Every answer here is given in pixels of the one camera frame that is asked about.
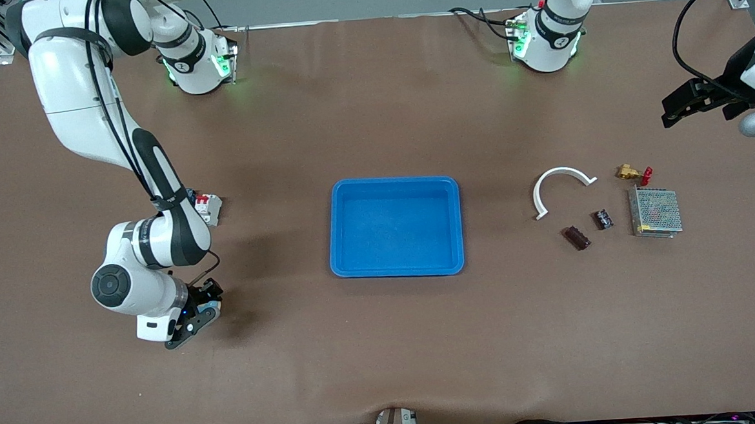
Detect dark brown cylindrical capacitor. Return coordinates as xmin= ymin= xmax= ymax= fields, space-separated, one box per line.
xmin=563 ymin=225 xmax=593 ymax=253

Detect white circuit breaker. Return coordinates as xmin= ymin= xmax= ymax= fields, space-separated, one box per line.
xmin=194 ymin=193 xmax=225 ymax=228

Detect metal mesh power supply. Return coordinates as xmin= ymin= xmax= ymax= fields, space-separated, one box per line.
xmin=628 ymin=183 xmax=684 ymax=241

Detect white curved plastic clamp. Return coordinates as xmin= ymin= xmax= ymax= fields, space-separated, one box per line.
xmin=531 ymin=165 xmax=600 ymax=221

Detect brown table mat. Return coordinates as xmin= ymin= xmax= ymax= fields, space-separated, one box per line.
xmin=0 ymin=0 xmax=755 ymax=424

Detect blue plastic tray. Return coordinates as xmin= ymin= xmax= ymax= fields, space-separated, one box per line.
xmin=325 ymin=173 xmax=466 ymax=282

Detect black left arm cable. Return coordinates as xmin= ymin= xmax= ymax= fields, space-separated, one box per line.
xmin=669 ymin=0 xmax=755 ymax=97

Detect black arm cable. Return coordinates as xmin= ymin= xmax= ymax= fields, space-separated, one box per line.
xmin=669 ymin=0 xmax=755 ymax=97
xmin=82 ymin=0 xmax=223 ymax=290

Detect brass valve red handle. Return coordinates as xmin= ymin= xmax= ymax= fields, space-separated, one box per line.
xmin=615 ymin=163 xmax=654 ymax=188

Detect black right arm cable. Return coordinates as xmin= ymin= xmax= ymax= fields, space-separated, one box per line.
xmin=82 ymin=0 xmax=223 ymax=290

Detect black base cables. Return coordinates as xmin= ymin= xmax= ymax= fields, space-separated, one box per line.
xmin=450 ymin=3 xmax=515 ymax=46

